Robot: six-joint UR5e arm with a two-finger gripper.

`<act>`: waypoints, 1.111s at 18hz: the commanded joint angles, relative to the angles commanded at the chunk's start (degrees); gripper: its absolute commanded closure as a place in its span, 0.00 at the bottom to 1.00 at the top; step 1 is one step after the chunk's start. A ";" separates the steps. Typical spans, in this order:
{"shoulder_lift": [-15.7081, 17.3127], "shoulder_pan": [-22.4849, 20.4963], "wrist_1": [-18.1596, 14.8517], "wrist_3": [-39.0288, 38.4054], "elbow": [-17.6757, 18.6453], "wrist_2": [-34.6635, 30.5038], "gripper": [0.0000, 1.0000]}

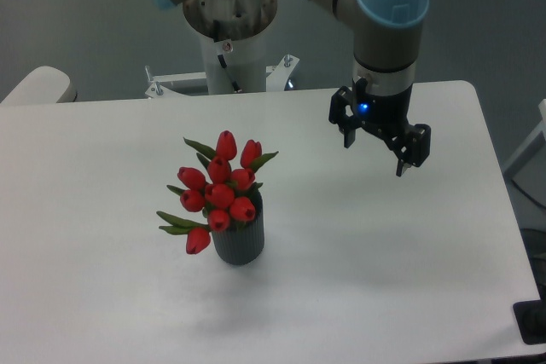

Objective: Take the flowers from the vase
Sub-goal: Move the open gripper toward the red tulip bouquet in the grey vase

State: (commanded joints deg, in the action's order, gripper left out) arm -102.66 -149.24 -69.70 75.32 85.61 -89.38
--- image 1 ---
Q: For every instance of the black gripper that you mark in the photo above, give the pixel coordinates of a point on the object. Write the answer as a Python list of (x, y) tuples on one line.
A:
[(384, 116)]

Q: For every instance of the red tulip bouquet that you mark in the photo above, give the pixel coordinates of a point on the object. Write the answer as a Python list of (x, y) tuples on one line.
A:
[(221, 193)]

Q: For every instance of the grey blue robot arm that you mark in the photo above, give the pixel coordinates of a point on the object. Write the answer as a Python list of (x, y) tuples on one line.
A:
[(386, 42)]

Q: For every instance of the dark grey ribbed vase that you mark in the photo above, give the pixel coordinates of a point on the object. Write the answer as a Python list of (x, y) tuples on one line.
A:
[(239, 247)]

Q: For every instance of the white chair armrest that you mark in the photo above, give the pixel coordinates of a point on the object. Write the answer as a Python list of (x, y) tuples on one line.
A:
[(43, 85)]

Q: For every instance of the white furniture frame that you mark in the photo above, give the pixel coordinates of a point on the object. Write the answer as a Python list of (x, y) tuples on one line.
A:
[(527, 149)]

